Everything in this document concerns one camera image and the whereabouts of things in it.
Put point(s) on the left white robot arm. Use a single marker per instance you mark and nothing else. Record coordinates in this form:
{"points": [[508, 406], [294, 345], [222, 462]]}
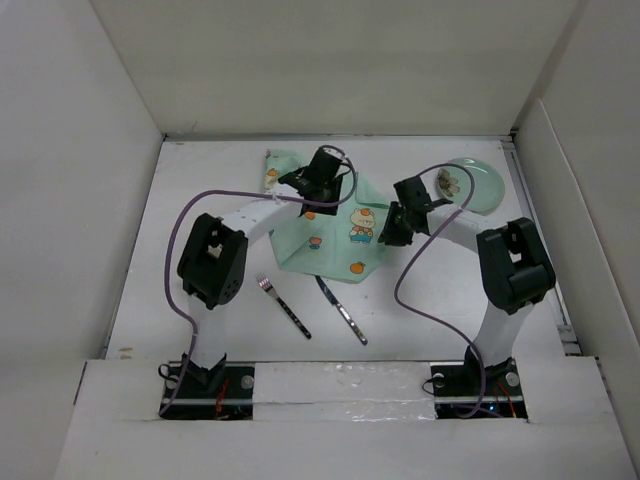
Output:
{"points": [[213, 263]]}

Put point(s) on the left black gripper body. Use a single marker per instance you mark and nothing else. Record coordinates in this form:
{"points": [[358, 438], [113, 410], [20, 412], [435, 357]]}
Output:
{"points": [[330, 190]]}

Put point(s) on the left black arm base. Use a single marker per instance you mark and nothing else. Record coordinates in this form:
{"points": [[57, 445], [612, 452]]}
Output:
{"points": [[222, 393]]}

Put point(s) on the silver knife dark handle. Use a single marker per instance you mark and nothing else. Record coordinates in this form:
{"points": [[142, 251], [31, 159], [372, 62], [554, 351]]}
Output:
{"points": [[341, 310]]}

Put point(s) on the green cartoon print cloth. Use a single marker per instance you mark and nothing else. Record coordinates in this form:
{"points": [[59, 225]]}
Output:
{"points": [[342, 247]]}

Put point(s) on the silver fork dark handle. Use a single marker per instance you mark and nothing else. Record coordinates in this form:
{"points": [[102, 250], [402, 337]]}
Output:
{"points": [[266, 285]]}

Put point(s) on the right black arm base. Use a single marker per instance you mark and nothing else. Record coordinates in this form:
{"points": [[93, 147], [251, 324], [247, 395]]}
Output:
{"points": [[458, 392]]}

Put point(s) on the pale green glass plate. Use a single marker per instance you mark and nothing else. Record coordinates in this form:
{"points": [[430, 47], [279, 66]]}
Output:
{"points": [[468, 174]]}

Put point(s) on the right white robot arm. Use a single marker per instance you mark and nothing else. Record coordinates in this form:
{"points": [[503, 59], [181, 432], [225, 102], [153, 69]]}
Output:
{"points": [[515, 269]]}

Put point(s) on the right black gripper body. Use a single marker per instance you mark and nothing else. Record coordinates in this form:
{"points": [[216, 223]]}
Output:
{"points": [[397, 228]]}

